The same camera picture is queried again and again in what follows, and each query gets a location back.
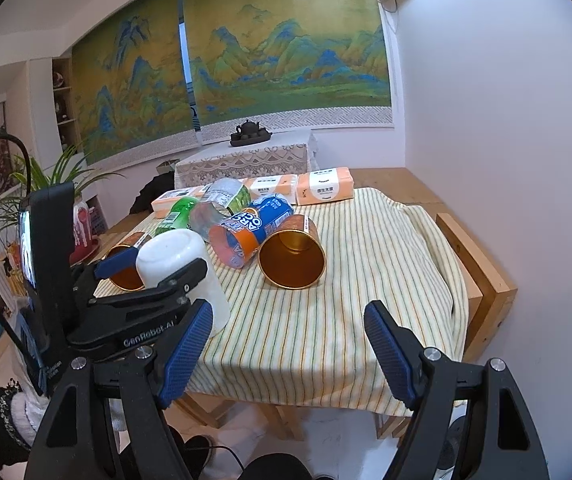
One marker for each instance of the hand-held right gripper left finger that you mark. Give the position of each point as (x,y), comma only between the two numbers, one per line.
(186,355)

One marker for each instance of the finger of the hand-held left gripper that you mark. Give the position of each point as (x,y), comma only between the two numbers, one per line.
(116,262)
(181,278)

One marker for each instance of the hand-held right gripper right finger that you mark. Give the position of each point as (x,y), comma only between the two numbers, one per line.
(391,355)

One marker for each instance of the white plastic cup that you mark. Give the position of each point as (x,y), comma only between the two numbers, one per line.
(173,255)

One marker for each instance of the gold-lined brown cup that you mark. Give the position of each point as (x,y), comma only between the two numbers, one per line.
(291,260)
(126,277)

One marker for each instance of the red and white vase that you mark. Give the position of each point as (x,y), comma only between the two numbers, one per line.
(83,235)

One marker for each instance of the green plastic bottle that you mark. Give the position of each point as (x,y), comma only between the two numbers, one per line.
(176,215)

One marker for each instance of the striped yellow tablecloth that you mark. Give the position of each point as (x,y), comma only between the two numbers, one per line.
(316,335)

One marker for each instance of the dark bag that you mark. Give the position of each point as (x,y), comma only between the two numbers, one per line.
(153,192)

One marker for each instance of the orange tissue pack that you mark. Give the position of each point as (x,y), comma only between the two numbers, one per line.
(176,199)
(271,185)
(326,186)

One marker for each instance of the green potted plant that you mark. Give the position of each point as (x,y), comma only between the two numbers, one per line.
(46,175)

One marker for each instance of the orange blue drink bottle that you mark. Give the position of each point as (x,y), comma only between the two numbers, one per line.
(253,225)

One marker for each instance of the clear bottle with green label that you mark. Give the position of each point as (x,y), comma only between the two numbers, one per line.
(221,195)

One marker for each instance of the black shoe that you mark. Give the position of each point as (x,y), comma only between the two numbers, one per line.
(198,452)

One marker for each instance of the lace-covered white cabinet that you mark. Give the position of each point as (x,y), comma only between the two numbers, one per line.
(246,162)

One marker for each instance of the dark teapot set on tray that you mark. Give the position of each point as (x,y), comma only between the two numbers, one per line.
(250,132)

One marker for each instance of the wooden table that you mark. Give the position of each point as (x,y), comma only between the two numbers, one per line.
(396,180)

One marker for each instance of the landscape painting roller blind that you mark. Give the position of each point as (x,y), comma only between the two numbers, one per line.
(291,50)
(126,85)

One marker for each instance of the wooden wall shelf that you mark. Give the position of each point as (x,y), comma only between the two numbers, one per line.
(63,100)

